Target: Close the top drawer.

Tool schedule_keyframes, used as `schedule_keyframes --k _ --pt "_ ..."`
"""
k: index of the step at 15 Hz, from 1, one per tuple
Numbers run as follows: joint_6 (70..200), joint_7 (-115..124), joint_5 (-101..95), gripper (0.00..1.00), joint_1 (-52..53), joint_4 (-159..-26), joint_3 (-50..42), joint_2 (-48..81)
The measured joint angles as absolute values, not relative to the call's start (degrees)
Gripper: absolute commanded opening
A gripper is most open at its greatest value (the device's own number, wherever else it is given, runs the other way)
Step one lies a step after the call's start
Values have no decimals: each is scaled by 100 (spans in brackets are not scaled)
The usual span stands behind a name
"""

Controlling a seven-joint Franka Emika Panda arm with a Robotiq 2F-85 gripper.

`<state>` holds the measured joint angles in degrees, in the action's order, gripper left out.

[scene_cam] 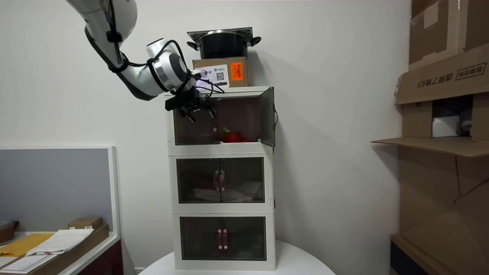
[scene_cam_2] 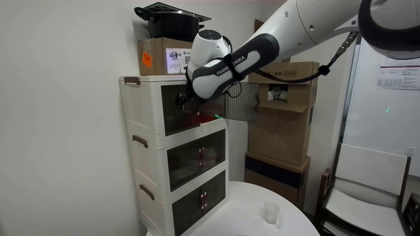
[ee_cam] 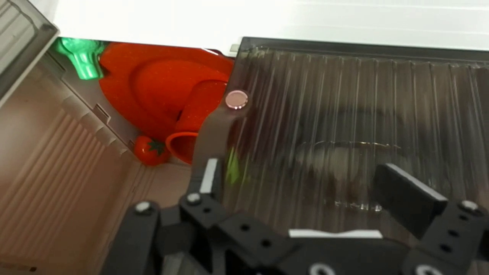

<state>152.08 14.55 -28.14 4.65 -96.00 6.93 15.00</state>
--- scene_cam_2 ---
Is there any black pot with lid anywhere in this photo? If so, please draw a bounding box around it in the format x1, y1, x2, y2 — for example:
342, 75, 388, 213
134, 2, 212, 42

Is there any stack of cardboard boxes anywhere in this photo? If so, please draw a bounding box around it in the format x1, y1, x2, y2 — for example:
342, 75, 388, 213
244, 19, 321, 211

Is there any dark translucent cabinet door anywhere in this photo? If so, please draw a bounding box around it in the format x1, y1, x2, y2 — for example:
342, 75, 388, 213
167, 147, 202, 192
200, 129, 227, 173
202, 170, 227, 214
172, 193, 204, 236
160, 84, 201, 137
224, 82, 260, 123

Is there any white plastic storage cabinet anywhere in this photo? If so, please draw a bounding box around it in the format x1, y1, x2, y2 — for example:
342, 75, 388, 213
119, 75, 260, 236

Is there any red object in cabinet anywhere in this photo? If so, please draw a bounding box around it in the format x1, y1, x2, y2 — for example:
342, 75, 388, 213
196, 111, 224, 125

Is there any white cushioned wooden chair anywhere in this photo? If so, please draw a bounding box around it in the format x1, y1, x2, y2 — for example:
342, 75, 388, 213
314, 142, 412, 236

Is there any dark wooden furniture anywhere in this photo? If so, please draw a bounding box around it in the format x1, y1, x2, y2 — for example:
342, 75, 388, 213
402, 192, 420, 236

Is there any cardboard box with orange sticker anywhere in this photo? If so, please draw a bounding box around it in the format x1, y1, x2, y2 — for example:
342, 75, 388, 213
137, 37, 194, 76

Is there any printed paper notice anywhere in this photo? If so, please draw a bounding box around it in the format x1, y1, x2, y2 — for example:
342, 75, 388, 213
375, 56, 420, 91

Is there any clear plastic measuring cup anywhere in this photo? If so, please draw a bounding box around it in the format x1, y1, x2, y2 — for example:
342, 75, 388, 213
264, 201, 284, 228

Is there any whiteboard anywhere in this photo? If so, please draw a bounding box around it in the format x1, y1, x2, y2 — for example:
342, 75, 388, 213
341, 35, 420, 166

